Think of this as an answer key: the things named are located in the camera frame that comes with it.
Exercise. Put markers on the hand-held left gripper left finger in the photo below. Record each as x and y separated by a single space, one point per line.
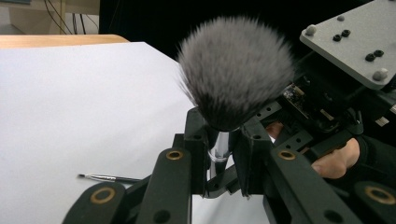
197 140

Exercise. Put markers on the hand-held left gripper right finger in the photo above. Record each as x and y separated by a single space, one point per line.
253 155

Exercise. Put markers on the large fluffy makeup brush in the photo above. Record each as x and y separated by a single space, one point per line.
233 68

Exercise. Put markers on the thin black makeup brush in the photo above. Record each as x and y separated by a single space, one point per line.
109 178

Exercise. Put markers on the white board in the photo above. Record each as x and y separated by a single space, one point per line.
77 109

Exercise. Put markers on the black curtain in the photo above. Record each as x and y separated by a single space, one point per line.
162 18

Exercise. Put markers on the wooden table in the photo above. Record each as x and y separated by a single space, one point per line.
62 40

